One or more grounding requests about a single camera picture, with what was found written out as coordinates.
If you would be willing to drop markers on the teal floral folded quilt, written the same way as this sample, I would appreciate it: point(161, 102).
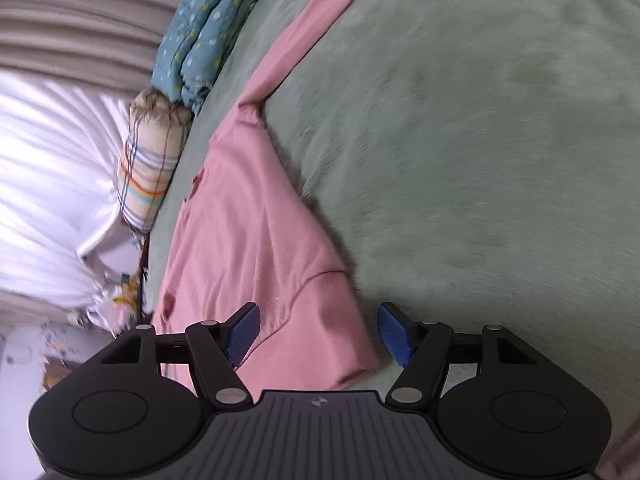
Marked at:
point(200, 35)

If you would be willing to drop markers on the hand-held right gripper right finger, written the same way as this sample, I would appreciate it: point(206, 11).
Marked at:
point(395, 332)

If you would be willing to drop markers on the pink sweatshirt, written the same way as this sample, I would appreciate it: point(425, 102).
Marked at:
point(240, 210)

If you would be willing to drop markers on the white curtain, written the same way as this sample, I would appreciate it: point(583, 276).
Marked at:
point(50, 185)

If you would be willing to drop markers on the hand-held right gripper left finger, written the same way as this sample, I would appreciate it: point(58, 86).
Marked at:
point(245, 332)

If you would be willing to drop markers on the beige curtain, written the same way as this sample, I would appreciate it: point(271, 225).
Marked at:
point(75, 25)

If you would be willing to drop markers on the plaid folded quilt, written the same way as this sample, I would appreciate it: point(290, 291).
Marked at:
point(150, 160)

